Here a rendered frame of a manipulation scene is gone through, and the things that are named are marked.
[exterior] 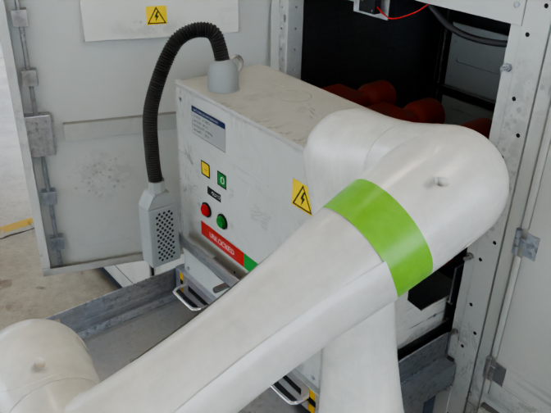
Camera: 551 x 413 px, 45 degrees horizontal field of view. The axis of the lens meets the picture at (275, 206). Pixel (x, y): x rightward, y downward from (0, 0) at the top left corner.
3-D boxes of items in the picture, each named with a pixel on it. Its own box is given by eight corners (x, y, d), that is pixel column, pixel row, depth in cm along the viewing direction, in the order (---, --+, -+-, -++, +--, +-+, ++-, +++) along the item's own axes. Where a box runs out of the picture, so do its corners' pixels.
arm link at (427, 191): (460, 185, 77) (425, 95, 71) (549, 213, 66) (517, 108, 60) (341, 279, 72) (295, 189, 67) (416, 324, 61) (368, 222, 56)
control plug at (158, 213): (152, 270, 144) (147, 199, 135) (142, 259, 147) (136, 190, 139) (184, 257, 148) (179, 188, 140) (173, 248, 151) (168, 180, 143)
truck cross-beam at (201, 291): (321, 424, 125) (324, 400, 122) (175, 286, 162) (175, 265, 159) (341, 411, 128) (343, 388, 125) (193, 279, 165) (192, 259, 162)
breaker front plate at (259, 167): (314, 397, 125) (330, 170, 101) (181, 276, 158) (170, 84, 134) (319, 393, 126) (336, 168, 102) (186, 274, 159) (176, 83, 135)
